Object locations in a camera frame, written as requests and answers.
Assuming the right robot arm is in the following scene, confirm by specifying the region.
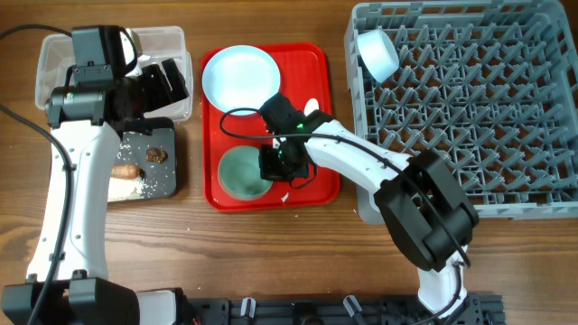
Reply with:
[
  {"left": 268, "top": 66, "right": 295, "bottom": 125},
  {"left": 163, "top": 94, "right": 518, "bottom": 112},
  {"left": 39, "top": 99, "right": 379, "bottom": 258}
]
[{"left": 252, "top": 93, "right": 480, "bottom": 321}]

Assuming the clear plastic bin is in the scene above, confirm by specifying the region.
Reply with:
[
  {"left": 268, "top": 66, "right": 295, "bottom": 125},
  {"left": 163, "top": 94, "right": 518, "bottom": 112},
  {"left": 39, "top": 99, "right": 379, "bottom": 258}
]
[{"left": 34, "top": 26, "right": 193, "bottom": 122}]

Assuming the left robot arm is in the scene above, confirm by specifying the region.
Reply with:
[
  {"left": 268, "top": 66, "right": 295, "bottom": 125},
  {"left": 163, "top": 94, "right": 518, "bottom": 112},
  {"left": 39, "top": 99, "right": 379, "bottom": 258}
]
[{"left": 1, "top": 25, "right": 200, "bottom": 324}]

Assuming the large light blue plate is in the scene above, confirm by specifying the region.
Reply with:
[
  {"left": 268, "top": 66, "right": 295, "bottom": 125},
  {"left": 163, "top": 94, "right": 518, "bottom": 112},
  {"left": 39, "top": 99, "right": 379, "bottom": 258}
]
[{"left": 201, "top": 45, "right": 281, "bottom": 113}]

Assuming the white plastic spoon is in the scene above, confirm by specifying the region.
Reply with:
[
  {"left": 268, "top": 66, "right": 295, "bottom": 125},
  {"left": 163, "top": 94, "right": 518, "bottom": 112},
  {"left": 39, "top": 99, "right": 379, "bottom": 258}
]
[{"left": 303, "top": 98, "right": 320, "bottom": 116}]

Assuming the brown food scrap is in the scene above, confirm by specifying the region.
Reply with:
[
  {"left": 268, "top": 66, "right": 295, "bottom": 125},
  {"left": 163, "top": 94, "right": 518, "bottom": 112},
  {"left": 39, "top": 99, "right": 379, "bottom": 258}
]
[{"left": 145, "top": 147, "right": 168, "bottom": 164}]

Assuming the light blue bowl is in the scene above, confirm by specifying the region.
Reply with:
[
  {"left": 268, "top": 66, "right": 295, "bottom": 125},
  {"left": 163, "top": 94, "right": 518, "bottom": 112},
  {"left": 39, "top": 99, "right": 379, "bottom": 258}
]
[{"left": 357, "top": 30, "right": 399, "bottom": 83}]

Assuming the black waste tray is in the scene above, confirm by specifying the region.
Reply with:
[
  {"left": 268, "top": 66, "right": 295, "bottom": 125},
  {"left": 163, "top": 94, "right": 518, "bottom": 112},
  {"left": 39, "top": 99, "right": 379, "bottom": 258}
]
[{"left": 108, "top": 117, "right": 177, "bottom": 202}]

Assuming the grey dishwasher rack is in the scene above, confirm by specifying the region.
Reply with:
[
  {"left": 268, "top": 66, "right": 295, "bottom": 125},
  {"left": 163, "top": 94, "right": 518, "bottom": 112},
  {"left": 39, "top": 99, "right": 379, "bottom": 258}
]
[{"left": 344, "top": 1, "right": 577, "bottom": 219}]

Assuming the green small bowl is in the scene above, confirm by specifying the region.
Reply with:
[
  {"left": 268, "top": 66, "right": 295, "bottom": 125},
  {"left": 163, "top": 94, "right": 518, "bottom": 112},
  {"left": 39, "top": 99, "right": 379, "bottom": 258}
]
[{"left": 218, "top": 145, "right": 273, "bottom": 201}]

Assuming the white rice pile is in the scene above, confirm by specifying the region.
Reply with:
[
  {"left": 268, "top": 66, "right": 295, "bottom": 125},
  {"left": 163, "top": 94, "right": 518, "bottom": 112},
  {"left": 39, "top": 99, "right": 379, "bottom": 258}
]
[{"left": 107, "top": 135, "right": 175, "bottom": 203}]

